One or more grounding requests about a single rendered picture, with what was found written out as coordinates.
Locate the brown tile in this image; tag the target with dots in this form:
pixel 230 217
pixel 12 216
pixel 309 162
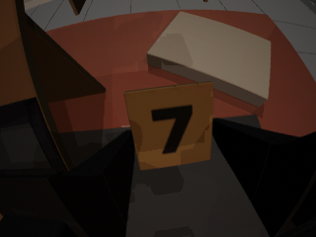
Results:
pixel 171 125

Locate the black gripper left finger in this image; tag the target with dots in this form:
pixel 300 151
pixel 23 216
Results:
pixel 92 198

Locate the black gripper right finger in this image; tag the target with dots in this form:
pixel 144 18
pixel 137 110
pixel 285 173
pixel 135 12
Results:
pixel 276 170

